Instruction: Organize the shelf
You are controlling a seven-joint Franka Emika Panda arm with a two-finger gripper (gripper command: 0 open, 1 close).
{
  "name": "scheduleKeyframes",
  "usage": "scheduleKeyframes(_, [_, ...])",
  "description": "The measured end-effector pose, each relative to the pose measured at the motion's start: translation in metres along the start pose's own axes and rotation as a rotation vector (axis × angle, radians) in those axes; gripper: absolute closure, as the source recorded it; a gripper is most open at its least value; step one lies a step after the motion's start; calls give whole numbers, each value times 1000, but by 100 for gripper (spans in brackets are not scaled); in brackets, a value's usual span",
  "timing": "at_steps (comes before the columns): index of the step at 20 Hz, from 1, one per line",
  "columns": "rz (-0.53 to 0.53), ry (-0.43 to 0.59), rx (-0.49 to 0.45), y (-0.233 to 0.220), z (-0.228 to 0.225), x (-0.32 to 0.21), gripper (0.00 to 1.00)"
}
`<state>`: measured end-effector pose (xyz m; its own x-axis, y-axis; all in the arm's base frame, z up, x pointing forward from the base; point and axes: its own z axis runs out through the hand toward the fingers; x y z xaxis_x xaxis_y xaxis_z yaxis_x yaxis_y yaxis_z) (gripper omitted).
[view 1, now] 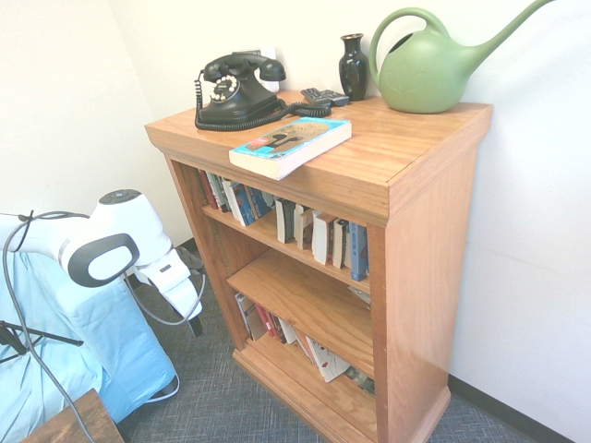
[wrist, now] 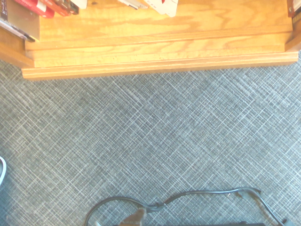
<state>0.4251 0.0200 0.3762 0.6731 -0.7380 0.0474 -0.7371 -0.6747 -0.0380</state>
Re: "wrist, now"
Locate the wooden bookshelf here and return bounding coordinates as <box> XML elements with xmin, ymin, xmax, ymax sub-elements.
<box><xmin>0</xmin><ymin>0</ymin><xmax>301</xmax><ymax>81</ymax></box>

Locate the white book with red marks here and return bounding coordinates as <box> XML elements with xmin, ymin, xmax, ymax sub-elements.
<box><xmin>143</xmin><ymin>0</ymin><xmax>180</xmax><ymax>18</ymax></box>

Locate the white paperback book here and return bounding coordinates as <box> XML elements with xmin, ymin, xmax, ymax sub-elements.
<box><xmin>117</xmin><ymin>0</ymin><xmax>149</xmax><ymax>11</ymax></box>

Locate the thin white book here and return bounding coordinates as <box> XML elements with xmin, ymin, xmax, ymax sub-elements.
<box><xmin>70</xmin><ymin>0</ymin><xmax>88</xmax><ymax>10</ymax></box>

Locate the orange-red spine book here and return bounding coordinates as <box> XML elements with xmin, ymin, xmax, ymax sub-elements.
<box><xmin>39</xmin><ymin>0</ymin><xmax>80</xmax><ymax>17</ymax></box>

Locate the red spine book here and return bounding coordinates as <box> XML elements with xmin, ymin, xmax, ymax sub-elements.
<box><xmin>13</xmin><ymin>0</ymin><xmax>55</xmax><ymax>19</ymax></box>

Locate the large grey book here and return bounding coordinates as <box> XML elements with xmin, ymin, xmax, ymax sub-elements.
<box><xmin>0</xmin><ymin>0</ymin><xmax>41</xmax><ymax>43</ymax></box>

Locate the dark wrist camera cable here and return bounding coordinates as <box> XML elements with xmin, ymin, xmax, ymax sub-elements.
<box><xmin>84</xmin><ymin>186</ymin><xmax>289</xmax><ymax>226</ymax></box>

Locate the white tube frame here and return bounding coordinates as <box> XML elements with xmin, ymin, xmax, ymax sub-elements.
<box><xmin>0</xmin><ymin>156</ymin><xmax>7</xmax><ymax>187</ymax></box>

